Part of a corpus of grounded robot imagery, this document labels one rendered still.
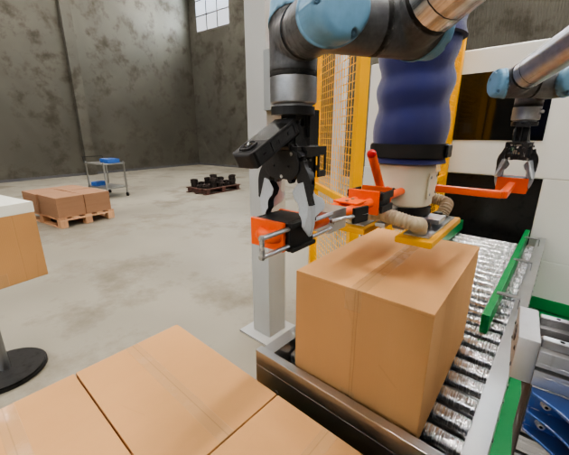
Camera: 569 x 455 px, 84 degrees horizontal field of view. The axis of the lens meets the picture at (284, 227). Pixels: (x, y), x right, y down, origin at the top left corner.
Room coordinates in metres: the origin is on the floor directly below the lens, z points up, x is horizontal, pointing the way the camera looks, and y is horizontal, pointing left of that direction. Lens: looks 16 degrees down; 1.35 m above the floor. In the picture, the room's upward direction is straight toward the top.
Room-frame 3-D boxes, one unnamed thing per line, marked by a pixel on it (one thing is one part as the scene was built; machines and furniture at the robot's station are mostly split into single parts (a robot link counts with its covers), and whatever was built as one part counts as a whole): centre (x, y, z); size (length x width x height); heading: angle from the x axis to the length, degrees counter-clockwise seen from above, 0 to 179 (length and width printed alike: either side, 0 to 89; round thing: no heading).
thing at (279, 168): (0.56, -0.02, 1.33); 0.09 x 0.08 x 0.12; 141
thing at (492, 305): (1.72, -1.38, 0.60); 1.60 x 0.11 x 0.09; 139
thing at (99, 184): (7.18, 4.01, 0.43); 0.92 x 0.55 x 0.87; 52
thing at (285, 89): (0.55, -0.01, 1.41); 0.08 x 0.08 x 0.05
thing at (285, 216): (0.55, 0.00, 1.18); 0.08 x 0.07 x 0.05; 141
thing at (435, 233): (0.95, -0.45, 1.08); 0.34 x 0.10 x 0.05; 141
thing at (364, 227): (1.07, -0.31, 1.08); 0.34 x 0.10 x 0.05; 141
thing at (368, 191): (0.81, -0.22, 1.19); 0.10 x 0.08 x 0.06; 51
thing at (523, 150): (1.05, -0.75, 1.32); 0.09 x 0.08 x 0.12; 141
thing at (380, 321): (1.00, -0.38, 0.75); 0.60 x 0.40 x 0.40; 141
